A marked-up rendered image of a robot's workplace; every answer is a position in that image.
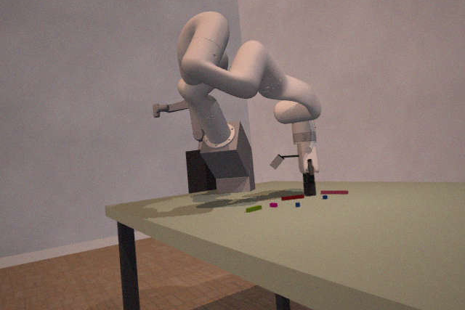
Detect lime green rod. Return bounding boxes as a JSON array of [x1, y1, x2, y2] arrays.
[[246, 205, 262, 213]]

